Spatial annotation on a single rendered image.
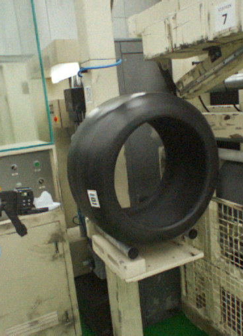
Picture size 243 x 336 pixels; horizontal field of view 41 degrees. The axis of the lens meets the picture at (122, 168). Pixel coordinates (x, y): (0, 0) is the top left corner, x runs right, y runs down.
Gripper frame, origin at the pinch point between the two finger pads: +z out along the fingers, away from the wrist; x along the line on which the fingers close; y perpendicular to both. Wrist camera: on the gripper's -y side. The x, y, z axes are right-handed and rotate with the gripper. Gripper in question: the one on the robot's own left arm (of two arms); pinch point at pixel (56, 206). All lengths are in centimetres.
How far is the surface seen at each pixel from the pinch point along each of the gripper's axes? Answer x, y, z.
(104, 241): 16.1, -23.1, 25.1
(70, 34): 974, 298, 304
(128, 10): 1015, 416, 534
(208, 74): -2, 49, 64
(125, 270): -8.6, -25.1, 23.6
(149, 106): -12.0, 35.5, 30.2
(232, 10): -30, 65, 48
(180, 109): -12, 35, 43
